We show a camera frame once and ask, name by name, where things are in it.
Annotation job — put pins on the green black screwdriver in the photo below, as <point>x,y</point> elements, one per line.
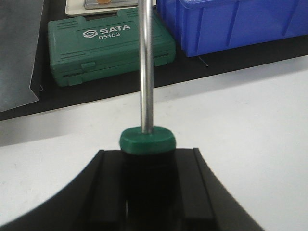
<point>148,150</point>

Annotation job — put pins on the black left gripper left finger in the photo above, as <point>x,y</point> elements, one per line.
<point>93,201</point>

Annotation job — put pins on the green SATA tool case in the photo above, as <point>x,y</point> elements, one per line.
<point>85,50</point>

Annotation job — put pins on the grey metal inner tray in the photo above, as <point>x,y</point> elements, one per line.
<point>93,4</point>

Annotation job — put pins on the large blue plastic bin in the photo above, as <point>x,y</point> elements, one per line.
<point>207,26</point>

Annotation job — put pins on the beige plastic tray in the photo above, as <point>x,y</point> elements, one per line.
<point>75,8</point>

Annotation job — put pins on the black metal conveyor guide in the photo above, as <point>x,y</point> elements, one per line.
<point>23,25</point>

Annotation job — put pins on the orange juice bottle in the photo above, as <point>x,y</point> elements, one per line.
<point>103,1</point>

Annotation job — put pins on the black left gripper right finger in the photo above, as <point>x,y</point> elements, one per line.
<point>205,204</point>

